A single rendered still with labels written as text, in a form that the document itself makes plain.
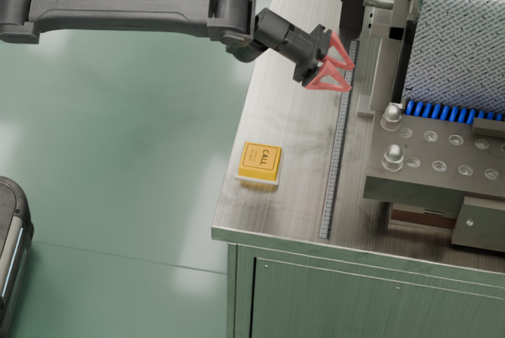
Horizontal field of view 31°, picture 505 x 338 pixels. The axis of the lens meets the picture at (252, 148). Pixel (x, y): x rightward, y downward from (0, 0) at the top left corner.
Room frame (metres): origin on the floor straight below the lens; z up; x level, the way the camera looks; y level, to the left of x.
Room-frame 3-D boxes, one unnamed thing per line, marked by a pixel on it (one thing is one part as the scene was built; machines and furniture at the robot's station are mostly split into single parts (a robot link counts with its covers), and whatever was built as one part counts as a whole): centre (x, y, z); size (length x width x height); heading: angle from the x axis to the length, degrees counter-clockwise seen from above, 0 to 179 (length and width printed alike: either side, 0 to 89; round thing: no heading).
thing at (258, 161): (1.14, -0.02, 0.91); 0.07 x 0.07 x 0.02; 82
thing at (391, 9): (1.30, -0.23, 1.05); 0.06 x 0.05 x 0.31; 82
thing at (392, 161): (1.04, -0.24, 1.05); 0.04 x 0.04 x 0.04
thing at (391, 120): (1.13, -0.24, 1.05); 0.04 x 0.04 x 0.04
